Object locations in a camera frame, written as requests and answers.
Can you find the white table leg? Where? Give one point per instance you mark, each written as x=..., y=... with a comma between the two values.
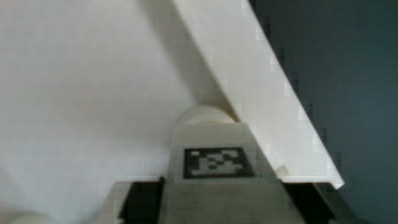
x=223, y=188

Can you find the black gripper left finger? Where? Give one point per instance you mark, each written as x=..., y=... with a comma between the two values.
x=132, y=204

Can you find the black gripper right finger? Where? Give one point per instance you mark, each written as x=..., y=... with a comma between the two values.
x=321, y=204

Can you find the white square tabletop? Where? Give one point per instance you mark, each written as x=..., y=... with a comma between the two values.
x=113, y=63

